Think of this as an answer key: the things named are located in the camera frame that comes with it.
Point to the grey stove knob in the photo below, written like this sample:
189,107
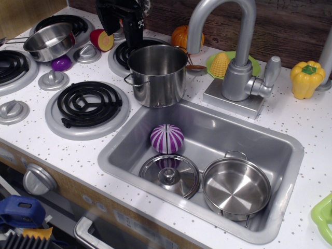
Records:
13,112
53,80
87,54

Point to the grey toy sink basin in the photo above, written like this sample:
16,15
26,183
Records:
208,135

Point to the yellow corn toy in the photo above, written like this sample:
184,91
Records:
219,65

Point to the tall steel stock pot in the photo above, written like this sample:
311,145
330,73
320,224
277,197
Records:
158,75

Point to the yellow bell pepper toy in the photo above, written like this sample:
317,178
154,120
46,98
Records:
305,78

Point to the small steel saucepan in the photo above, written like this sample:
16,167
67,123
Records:
48,43

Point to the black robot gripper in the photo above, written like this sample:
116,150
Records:
130,12

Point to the front left black burner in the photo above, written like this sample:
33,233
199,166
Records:
18,70

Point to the grey oven door handle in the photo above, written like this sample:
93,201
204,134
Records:
100,234

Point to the grey stove knob centre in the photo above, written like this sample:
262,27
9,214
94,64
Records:
87,54

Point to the back left black burner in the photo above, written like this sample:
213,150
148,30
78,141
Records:
81,26

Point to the orange pumpkin toy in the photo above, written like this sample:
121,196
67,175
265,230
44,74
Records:
179,37

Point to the steel pot lid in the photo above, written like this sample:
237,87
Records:
174,173

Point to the brown spoon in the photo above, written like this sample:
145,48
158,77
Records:
194,67

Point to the grey toy faucet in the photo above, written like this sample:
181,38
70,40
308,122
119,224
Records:
239,91

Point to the grey stove knob front left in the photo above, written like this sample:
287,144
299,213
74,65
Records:
13,112

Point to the blue clamp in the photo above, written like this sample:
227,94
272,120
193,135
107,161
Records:
22,212

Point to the light green container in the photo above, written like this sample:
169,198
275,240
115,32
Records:
321,216

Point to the back right black burner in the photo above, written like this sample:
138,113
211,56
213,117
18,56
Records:
117,58

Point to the red yellow fruit half toy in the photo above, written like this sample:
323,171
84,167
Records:
101,40

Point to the purple white striped onion toy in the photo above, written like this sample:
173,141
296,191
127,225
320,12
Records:
167,138

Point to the black burner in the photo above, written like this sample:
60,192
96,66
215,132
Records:
87,110
18,70
81,26
117,58

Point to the grey oven knob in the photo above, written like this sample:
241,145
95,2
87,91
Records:
37,181

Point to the front right black burner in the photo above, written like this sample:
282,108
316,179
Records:
87,110

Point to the purple eggplant toy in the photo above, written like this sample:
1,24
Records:
62,63

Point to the shallow steel pan in sink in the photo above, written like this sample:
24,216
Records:
235,188

